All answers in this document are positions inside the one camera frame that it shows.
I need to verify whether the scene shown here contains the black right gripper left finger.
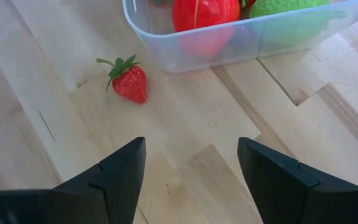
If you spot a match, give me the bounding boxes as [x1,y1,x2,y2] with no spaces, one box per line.
[0,136,147,224]

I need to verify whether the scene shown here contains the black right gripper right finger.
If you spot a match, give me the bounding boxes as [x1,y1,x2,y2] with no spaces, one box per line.
[237,136,358,224]

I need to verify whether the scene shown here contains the green lettuce head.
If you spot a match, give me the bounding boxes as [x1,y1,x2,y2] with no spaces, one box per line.
[249,0,348,52]

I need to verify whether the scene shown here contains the clear plastic tupperware container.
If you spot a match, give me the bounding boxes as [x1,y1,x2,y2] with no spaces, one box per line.
[122,0,358,74]

